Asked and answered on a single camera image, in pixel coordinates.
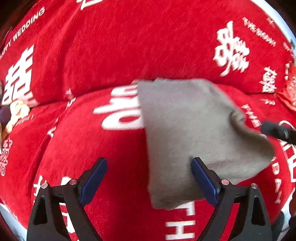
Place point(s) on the red printed folded quilt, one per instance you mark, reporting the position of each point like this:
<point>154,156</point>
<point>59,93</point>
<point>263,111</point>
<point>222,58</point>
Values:
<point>127,41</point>

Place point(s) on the red printed bedsheet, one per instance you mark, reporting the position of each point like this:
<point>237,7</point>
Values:
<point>92,143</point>

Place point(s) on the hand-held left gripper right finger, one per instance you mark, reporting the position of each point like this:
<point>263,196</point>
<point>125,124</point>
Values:
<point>205,183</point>

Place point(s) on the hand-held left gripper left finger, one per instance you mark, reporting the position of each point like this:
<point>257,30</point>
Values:
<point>92,183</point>

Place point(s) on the dark purple cloth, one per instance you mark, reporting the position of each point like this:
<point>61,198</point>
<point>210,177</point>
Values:
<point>3,102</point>

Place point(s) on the orange patterned cloth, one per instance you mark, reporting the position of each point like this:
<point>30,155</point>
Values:
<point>17,115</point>

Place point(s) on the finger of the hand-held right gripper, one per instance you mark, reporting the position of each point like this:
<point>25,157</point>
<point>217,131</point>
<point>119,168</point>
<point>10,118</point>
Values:
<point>275,131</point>

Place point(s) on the grey fleece garment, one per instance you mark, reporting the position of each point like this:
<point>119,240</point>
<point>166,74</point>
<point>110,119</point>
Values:
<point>189,129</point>

